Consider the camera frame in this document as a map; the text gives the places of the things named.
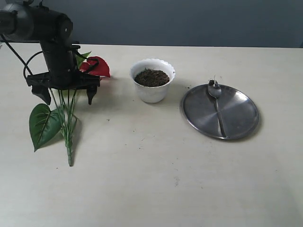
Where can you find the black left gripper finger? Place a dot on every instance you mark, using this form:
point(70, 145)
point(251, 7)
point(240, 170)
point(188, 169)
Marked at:
point(42, 93)
point(91, 91)

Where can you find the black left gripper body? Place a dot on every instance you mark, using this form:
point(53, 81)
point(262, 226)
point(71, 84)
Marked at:
point(63, 72)

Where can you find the stainless steel spork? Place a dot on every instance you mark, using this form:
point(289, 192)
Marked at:
point(214, 90)

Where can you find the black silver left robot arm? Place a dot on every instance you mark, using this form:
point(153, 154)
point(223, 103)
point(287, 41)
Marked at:
point(52, 29)

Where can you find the dark brown potting soil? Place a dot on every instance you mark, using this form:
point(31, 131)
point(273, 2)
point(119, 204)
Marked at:
point(152, 78)

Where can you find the white plastic flower pot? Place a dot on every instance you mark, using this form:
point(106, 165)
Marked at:
point(147, 94)

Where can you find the round stainless steel plate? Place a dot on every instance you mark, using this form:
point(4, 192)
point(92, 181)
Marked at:
point(232, 116)

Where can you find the artificial red anthurium plant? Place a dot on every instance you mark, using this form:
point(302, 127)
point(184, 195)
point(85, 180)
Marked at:
point(45, 124)

